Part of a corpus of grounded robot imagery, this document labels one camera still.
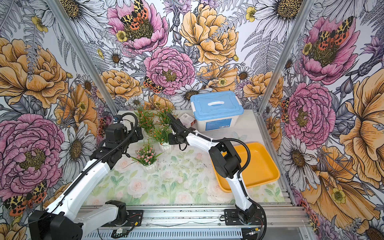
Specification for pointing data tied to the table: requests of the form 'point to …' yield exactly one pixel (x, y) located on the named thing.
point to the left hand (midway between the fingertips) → (132, 134)
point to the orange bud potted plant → (159, 131)
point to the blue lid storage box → (216, 111)
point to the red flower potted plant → (145, 119)
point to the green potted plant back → (166, 115)
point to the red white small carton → (187, 120)
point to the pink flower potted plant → (146, 157)
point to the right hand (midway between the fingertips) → (171, 142)
